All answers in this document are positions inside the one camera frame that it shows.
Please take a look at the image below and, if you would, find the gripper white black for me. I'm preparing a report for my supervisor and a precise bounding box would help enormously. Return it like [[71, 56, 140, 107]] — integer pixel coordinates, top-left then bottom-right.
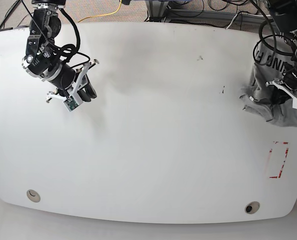
[[265, 71, 297, 106], [45, 59, 99, 103]]

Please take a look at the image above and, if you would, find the grey t-shirt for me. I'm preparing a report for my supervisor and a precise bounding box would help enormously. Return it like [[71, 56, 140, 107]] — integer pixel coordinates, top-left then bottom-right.
[[239, 43, 297, 127]]

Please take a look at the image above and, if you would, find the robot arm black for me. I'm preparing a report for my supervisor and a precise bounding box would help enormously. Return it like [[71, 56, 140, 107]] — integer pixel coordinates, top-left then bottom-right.
[[257, 0, 297, 109], [22, 0, 99, 112]]

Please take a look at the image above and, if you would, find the red tape rectangle marking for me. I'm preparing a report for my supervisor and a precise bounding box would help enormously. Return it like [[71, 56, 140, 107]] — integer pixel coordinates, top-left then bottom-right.
[[265, 141, 290, 179]]

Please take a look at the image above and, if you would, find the yellow cable on floor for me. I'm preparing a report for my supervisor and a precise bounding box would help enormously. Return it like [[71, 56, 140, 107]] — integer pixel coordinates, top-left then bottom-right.
[[77, 2, 121, 23]]

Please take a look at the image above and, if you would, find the white cable on floor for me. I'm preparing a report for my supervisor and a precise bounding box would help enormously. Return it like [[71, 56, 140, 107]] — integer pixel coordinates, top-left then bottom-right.
[[225, 12, 272, 30]]

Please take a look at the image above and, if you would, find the aluminium frame stand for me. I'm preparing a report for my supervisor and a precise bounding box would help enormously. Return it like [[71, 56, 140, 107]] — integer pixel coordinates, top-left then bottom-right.
[[144, 0, 170, 22]]

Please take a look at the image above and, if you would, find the right table cable grommet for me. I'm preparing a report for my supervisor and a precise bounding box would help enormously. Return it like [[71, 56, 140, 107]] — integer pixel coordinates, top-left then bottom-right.
[[244, 201, 261, 215]]

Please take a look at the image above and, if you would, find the table cable grommet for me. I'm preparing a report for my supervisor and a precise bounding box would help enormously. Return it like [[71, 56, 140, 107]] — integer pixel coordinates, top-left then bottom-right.
[[244, 201, 261, 215], [26, 189, 41, 203]]

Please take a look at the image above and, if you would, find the left table cable grommet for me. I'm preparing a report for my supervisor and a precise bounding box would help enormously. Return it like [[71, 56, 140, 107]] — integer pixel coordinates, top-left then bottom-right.
[[26, 189, 41, 203]]

